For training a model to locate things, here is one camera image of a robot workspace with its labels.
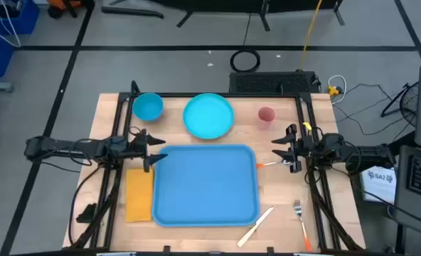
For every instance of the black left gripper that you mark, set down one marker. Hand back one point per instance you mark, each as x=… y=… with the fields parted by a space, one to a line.
x=137 y=147

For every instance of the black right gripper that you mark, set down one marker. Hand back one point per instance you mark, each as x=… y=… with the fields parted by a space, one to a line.
x=304 y=147

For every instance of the pink plastic cup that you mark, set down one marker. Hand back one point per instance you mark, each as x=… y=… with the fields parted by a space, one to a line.
x=266 y=114

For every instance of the blue plastic bowl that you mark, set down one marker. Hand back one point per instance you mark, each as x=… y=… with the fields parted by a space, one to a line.
x=148 y=106

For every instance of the orange cloth napkin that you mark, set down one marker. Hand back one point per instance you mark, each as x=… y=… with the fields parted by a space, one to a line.
x=139 y=195

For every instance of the blue plastic tray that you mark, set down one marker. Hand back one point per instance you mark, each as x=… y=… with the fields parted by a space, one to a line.
x=205 y=185

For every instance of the turquoise plastic plate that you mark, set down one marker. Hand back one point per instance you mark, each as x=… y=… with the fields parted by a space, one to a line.
x=208 y=115

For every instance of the cream plastic knife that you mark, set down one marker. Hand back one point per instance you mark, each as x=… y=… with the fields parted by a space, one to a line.
x=255 y=227

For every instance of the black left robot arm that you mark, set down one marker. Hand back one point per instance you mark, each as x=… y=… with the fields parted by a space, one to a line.
x=72 y=147

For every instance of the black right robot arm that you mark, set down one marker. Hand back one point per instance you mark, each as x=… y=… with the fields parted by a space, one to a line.
x=360 y=154

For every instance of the black perforated box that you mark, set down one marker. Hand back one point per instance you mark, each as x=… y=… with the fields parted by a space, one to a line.
x=267 y=82

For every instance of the yellow plug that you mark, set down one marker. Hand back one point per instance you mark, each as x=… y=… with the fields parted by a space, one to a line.
x=333 y=90

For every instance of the white printed paper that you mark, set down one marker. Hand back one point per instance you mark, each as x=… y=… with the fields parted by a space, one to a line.
x=379 y=185

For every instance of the black bar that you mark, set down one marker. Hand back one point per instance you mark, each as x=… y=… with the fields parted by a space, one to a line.
x=132 y=11

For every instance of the black panel on stand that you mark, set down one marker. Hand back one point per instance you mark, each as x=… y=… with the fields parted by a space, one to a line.
x=232 y=4

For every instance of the orange object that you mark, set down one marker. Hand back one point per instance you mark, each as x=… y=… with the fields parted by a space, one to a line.
x=64 y=3

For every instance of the black metal frame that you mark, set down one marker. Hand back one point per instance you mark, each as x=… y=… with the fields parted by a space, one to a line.
x=214 y=95

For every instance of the black clamp bracket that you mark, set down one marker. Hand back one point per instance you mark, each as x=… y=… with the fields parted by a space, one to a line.
x=87 y=213

